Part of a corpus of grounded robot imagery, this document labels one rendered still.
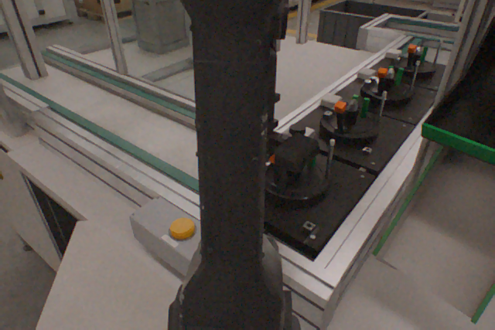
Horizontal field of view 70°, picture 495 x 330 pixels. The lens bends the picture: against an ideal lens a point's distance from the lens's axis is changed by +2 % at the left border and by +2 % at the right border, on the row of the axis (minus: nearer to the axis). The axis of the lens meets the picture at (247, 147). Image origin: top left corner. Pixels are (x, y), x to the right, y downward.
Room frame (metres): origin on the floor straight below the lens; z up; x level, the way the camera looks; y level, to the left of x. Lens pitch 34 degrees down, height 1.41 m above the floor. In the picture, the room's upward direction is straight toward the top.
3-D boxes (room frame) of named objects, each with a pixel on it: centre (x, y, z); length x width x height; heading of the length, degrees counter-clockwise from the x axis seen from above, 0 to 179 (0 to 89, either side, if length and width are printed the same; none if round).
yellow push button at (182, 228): (0.41, 0.11, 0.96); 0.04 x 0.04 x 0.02
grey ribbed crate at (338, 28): (2.53, -0.87, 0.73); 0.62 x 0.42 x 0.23; 52
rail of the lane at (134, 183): (0.58, 0.22, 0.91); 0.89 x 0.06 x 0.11; 52
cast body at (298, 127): (0.54, -0.10, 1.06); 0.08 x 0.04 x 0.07; 142
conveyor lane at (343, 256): (0.91, -0.39, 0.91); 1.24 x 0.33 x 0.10; 142
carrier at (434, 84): (1.12, -0.55, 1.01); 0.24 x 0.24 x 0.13; 52
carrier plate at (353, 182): (0.53, -0.09, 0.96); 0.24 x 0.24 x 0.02; 52
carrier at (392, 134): (0.73, -0.25, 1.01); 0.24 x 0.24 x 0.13; 52
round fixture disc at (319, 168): (0.53, -0.09, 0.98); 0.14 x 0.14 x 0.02
